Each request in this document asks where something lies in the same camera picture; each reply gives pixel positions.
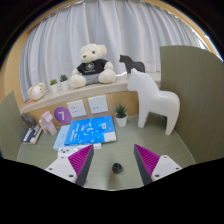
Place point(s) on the round cream orange plush toy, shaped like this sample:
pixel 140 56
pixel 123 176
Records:
pixel 36 92

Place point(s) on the cream teddy bear black shirt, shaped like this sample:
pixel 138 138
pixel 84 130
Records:
pixel 91 66

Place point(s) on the white wall socket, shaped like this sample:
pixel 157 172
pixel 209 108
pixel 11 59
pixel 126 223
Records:
pixel 76 108
pixel 98 104

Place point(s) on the round purple number sign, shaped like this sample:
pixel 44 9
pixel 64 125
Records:
pixel 62 115

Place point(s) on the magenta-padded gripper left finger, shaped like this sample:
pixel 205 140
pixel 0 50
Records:
pixel 63 166

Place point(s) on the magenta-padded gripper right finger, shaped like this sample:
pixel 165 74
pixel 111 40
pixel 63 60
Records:
pixel 160 166

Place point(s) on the green partition panel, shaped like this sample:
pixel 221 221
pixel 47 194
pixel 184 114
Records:
pixel 10 130
pixel 200 100

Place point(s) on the light blue book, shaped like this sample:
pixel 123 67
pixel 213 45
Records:
pixel 60 140

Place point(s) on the beige window ledge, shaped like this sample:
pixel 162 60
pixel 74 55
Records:
pixel 76 93

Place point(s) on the light grey curtain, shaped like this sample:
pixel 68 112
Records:
pixel 126 26

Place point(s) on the small black charger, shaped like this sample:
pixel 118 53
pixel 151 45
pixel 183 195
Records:
pixel 117 168

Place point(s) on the small potted plant white pot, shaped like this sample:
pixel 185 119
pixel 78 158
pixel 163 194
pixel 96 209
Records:
pixel 121 120
pixel 64 85
pixel 53 87

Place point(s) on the black horse figurine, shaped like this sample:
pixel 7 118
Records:
pixel 131 65

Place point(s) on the large white horse figurine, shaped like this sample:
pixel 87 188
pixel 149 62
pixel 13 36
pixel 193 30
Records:
pixel 158 100

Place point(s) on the bright blue book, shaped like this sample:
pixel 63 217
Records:
pixel 90 130

